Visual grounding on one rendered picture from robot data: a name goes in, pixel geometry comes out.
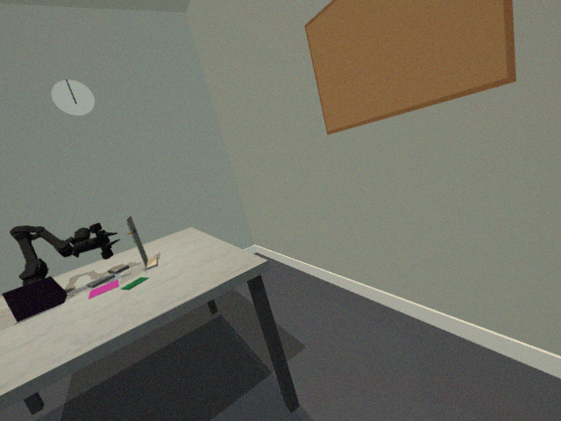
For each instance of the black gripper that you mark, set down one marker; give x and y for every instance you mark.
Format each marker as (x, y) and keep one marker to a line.
(96, 242)

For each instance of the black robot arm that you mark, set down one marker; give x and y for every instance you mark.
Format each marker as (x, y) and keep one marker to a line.
(35, 269)

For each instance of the translucent magenta square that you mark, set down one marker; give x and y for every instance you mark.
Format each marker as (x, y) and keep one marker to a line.
(103, 289)

